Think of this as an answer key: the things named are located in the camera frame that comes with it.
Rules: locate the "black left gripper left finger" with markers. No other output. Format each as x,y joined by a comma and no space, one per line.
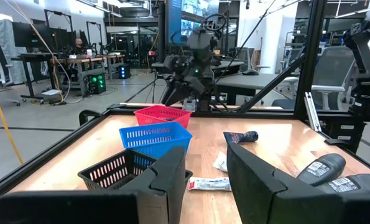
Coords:
160,193

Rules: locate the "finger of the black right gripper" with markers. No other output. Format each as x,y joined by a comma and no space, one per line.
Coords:
172,95
192,85

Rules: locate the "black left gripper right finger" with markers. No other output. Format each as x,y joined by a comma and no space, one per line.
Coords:
259,199

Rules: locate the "white toothpaste tube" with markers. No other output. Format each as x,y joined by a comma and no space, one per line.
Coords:
209,183

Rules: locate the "small white sachet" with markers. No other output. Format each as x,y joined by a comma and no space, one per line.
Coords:
221,162

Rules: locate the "dark blue tube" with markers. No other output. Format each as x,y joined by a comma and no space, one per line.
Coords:
243,137

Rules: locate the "dark grey bottle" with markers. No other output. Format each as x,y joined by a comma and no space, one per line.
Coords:
327,166
365,182

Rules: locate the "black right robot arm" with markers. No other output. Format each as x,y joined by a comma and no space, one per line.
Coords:
203,40

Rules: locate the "red plastic basket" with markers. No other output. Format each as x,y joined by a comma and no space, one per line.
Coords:
160,113

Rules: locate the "blue plastic basket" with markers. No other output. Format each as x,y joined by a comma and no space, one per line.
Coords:
153,137

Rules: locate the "large blue display screen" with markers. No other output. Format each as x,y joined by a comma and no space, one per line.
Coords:
175,21

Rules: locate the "computer with blue lights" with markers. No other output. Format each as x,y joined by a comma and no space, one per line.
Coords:
124,71

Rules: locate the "grey table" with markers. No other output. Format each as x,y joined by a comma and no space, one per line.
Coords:
250,81

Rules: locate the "black plastic basket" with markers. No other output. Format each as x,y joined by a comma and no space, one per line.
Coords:
110,171

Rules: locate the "computer with green lights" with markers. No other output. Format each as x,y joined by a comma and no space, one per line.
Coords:
97,83

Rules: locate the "wooden top workbench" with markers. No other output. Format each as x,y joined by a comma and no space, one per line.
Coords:
85,60

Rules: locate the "silver metal bar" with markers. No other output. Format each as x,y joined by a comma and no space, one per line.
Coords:
312,112

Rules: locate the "person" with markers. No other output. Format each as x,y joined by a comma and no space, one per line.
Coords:
78,46

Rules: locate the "black box with white labels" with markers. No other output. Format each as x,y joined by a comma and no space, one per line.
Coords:
343,133

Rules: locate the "white paper sheet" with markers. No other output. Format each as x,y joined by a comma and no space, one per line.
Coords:
51,92

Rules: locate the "grey mesh office chair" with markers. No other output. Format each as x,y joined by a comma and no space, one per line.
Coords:
331,68

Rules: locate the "black desk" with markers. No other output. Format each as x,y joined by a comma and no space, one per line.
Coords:
32,56

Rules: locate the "grey fabric cover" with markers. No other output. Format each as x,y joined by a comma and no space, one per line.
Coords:
4,40

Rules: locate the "black aluminium table frame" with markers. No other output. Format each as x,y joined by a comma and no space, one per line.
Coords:
309,62

